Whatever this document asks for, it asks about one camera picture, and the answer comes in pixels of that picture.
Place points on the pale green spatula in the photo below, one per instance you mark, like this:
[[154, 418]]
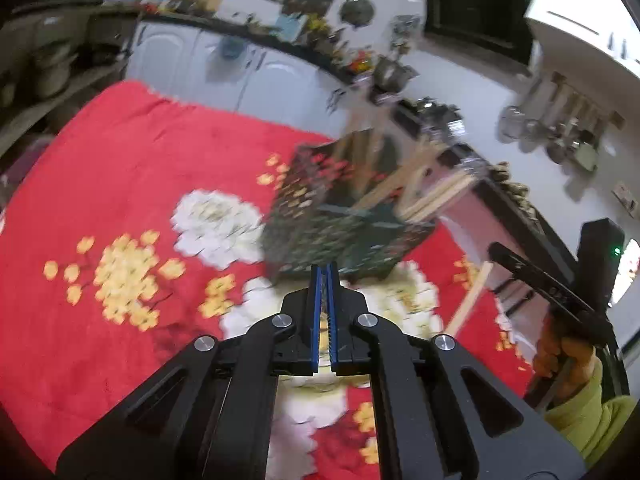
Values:
[[586, 157]]

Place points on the chopstick pair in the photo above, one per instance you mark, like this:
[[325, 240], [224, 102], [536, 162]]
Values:
[[470, 300]]

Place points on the person's right hand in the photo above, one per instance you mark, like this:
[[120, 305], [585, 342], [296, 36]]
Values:
[[570, 365]]

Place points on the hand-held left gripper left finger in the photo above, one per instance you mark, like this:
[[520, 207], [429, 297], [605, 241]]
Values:
[[316, 310]]

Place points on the black range hood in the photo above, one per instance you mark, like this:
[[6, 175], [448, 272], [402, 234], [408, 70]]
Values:
[[475, 10]]

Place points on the steel ladle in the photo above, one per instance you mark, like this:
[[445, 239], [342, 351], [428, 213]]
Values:
[[559, 151]]

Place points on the blue hanging bin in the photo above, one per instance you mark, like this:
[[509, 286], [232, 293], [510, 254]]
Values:
[[232, 47]]

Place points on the steel skimmer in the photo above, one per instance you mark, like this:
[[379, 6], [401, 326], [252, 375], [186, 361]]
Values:
[[532, 136]]

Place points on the dark green utensil holder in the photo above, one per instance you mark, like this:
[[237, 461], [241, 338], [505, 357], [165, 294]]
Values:
[[320, 230]]

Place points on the stacked old pots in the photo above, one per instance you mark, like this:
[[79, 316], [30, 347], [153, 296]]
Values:
[[52, 72]]

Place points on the white upper cabinet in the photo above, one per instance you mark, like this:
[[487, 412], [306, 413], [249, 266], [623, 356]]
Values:
[[575, 10]]

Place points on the hanging steel pot lid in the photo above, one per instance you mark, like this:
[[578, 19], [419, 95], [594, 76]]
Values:
[[356, 10]]

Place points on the bunch of chopsticks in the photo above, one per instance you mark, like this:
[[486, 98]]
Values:
[[425, 200]]

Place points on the red floral blanket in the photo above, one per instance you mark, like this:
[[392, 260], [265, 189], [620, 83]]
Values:
[[100, 185]]

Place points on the white base cabinets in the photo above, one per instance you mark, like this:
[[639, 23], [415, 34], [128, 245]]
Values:
[[165, 55]]

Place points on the black kitchen countertop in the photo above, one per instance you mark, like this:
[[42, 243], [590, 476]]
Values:
[[550, 240]]

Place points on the white countertop box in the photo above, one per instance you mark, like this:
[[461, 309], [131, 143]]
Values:
[[250, 7]]

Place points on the pile of ginger roots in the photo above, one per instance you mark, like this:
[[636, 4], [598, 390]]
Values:
[[515, 192]]

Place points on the metal shelf rack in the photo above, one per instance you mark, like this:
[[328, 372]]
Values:
[[60, 105]]

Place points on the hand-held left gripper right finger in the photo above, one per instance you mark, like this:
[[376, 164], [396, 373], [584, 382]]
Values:
[[334, 310]]

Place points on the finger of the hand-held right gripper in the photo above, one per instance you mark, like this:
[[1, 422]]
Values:
[[540, 280]]

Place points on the pink base cabinets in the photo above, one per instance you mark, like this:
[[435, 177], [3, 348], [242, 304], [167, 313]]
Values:
[[465, 240]]

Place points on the utensil hanging rail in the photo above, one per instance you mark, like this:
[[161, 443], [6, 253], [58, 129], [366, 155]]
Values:
[[590, 100]]

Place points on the large steel stockpot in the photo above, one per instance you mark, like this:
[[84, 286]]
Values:
[[392, 75]]

